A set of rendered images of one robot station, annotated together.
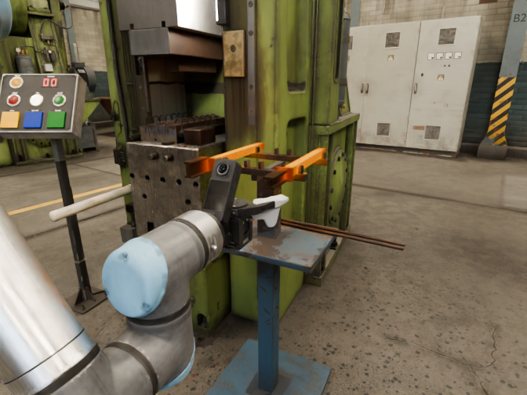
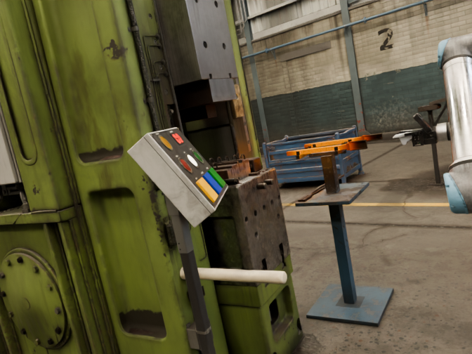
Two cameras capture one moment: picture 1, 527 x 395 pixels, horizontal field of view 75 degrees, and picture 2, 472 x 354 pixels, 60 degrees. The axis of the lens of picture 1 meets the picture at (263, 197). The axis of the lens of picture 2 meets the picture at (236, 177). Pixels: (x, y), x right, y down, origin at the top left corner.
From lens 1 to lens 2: 2.58 m
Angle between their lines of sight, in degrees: 80
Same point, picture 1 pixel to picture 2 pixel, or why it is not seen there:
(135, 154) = (246, 193)
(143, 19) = (218, 71)
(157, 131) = (239, 169)
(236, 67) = (240, 109)
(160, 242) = not seen: hidden behind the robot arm
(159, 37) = (229, 86)
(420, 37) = not seen: outside the picture
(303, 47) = not seen: hidden behind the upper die
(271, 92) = (252, 126)
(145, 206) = (258, 244)
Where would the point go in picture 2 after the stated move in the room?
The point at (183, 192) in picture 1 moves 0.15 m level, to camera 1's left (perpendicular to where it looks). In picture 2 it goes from (275, 208) to (275, 217)
